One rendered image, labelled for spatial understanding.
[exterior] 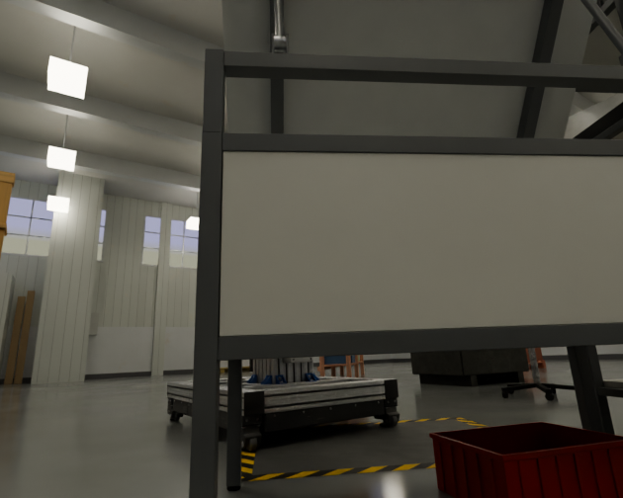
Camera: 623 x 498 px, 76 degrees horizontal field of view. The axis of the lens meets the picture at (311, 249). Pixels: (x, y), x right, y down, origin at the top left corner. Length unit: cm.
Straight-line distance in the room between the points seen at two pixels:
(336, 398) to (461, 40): 151
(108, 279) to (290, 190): 1143
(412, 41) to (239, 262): 97
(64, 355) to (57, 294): 138
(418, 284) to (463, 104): 87
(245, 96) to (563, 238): 97
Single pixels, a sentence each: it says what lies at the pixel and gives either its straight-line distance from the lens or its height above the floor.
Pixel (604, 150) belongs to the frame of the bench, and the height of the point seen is 77.
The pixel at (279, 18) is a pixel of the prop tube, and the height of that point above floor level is 112.
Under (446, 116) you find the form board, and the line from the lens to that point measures 150.
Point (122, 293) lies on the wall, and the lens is 1211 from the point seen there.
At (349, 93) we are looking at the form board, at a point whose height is 118.
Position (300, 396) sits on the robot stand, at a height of 19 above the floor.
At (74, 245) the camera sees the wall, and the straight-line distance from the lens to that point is 1119.
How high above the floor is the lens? 36
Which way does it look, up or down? 15 degrees up
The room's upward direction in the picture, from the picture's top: 2 degrees counter-clockwise
